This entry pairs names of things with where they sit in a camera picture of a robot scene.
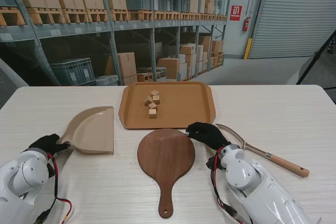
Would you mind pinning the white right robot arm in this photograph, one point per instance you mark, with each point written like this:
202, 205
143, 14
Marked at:
241, 166

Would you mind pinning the wide grey plastic crate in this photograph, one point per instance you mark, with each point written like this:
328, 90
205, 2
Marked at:
73, 72

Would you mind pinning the red fire extinguisher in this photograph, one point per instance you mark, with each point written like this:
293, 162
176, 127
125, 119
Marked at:
245, 24

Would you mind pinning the pale grey plastic crate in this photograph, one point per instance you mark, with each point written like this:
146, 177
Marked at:
106, 80

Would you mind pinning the round dark wooden cutting board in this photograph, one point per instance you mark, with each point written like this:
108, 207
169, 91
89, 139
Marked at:
165, 161

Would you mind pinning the small orange pallet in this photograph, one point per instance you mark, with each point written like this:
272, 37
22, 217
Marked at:
145, 77

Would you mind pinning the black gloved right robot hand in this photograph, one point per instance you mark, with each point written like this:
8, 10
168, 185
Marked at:
207, 133

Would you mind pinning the grey roller shutter door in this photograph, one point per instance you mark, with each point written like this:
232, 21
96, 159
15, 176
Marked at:
294, 11

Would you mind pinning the yellow bollard post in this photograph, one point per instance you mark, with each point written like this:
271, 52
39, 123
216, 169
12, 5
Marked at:
247, 49

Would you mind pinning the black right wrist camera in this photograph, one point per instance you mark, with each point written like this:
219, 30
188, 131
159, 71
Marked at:
211, 162

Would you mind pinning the beige plastic dustpan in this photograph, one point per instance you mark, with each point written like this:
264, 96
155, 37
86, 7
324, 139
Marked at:
92, 132

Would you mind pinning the red wall sign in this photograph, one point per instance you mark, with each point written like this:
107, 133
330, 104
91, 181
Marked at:
235, 12

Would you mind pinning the black tripod stand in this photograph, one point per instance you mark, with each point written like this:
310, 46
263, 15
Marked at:
315, 61

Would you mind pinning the orange-brown plastic tray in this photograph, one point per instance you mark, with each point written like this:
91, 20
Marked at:
183, 103

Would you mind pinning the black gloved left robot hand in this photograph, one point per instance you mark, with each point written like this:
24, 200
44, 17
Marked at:
47, 142

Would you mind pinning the small wood block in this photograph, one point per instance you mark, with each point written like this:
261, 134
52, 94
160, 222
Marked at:
152, 113
152, 106
156, 99
148, 100
155, 93

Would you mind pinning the wooden pallet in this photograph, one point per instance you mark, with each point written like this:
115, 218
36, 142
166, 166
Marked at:
76, 15
10, 16
46, 15

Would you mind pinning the grey metal warehouse rack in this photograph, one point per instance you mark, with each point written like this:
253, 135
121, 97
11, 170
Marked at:
168, 22

